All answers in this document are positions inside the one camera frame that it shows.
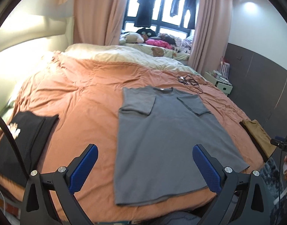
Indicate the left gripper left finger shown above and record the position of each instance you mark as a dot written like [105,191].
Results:
[38,206]

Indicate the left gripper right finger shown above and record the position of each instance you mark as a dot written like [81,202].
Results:
[254,205]

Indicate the grey t-shirt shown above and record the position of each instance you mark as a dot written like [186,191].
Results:
[158,129]

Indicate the brown folded garment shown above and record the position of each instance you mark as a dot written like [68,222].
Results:
[259,137]

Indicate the black folded t-shirt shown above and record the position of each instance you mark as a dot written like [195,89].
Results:
[31,133]

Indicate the white bedside table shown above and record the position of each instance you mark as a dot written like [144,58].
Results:
[224,86]

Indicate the orange duvet cover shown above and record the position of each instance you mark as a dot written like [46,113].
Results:
[86,95]

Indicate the pink curtain right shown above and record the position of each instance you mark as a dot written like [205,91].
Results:
[211,34]

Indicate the pink curtain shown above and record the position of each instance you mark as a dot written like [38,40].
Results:
[98,22]
[211,34]

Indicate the cream bear-print blanket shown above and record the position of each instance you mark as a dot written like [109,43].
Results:
[156,51]

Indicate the pink garment on bed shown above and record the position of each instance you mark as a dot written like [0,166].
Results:
[158,43]

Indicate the cream padded headboard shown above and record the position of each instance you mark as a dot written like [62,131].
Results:
[23,41]

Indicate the hanging dark garment right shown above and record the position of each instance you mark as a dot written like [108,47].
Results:
[189,5]

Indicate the white plush toy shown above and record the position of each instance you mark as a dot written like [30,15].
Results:
[131,38]

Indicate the hanging black garment left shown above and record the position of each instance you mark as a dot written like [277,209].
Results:
[144,13]

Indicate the pink curtain left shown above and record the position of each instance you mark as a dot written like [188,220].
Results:
[98,22]

